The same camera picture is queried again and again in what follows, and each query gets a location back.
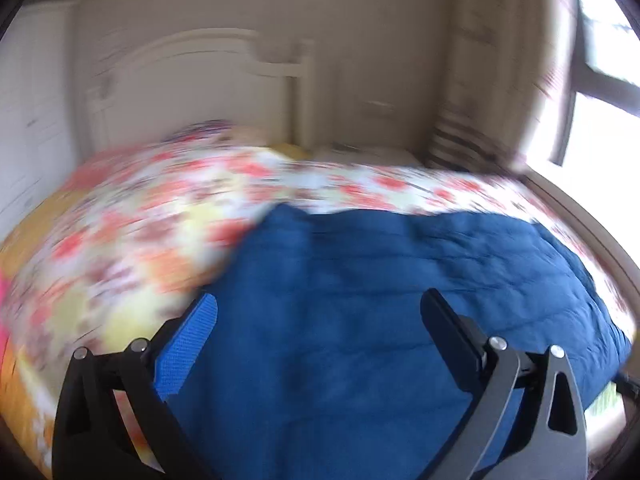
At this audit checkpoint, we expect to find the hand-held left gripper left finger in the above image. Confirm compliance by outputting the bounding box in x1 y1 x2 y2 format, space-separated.
52 292 218 480

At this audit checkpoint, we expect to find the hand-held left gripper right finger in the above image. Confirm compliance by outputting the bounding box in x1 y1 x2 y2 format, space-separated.
420 287 588 480

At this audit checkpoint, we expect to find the blue quilted blanket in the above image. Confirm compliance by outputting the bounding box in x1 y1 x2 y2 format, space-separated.
160 203 632 480

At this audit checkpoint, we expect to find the floral bed quilt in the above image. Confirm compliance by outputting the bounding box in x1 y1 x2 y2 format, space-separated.
0 142 636 480

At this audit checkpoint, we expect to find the beige window ledge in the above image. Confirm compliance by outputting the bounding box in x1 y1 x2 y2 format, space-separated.
520 167 640 313

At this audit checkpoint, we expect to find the embroidered floral pillow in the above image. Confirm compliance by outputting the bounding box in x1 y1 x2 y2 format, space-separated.
162 120 241 147

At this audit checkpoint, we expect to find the printed striped curtain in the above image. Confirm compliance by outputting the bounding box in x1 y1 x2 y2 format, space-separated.
425 0 581 175

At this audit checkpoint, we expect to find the white bed headboard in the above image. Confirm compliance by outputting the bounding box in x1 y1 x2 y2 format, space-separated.
85 27 316 157

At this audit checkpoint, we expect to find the white wardrobe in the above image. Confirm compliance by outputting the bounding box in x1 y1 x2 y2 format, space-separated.
0 2 82 241

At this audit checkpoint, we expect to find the window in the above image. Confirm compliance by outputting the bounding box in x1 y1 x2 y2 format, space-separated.
520 0 640 202

